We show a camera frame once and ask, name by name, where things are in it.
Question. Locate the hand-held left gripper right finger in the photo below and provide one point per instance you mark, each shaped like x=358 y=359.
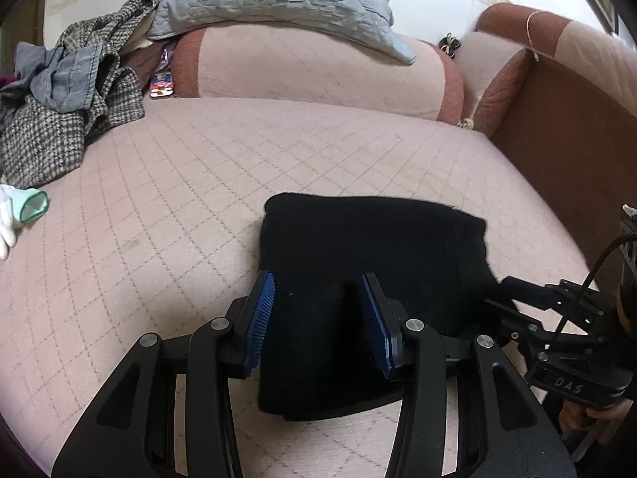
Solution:
x=376 y=318

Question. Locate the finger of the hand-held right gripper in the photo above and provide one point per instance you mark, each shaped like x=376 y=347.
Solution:
x=527 y=291
x=522 y=331

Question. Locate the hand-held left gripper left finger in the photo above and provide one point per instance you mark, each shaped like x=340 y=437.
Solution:
x=263 y=308

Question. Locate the black pants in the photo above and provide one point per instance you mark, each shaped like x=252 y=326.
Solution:
x=373 y=239

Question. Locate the person's right hand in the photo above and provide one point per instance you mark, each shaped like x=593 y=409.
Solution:
x=577 y=416

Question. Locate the pink quilted bed cover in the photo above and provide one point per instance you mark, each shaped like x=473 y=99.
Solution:
x=199 y=159

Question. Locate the brown bed headboard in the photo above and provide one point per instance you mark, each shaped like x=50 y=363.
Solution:
x=572 y=134

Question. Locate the gold tassel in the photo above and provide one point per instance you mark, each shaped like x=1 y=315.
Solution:
x=467 y=123

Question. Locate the pink and brown cushion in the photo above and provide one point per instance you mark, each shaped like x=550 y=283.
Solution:
x=487 y=64

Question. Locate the pink bolster cushion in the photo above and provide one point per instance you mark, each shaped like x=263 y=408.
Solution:
x=308 y=69

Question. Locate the colourful packet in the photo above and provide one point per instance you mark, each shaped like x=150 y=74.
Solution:
x=161 y=87

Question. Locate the white glove with green cuff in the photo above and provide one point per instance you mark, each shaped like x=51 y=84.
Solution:
x=30 y=204

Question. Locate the brown cloth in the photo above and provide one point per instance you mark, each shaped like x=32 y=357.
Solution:
x=144 y=67

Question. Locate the houndstooth coat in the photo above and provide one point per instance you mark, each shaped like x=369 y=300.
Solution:
x=45 y=134

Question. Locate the blue-grey shirt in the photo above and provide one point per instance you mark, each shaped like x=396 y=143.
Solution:
x=64 y=79

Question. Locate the grey quilted pillow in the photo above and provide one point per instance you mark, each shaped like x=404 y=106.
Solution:
x=278 y=0

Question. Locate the maroon garment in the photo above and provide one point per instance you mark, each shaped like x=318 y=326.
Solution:
x=6 y=80

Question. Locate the wooden wardrobe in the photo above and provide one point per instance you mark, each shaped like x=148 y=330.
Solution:
x=27 y=15

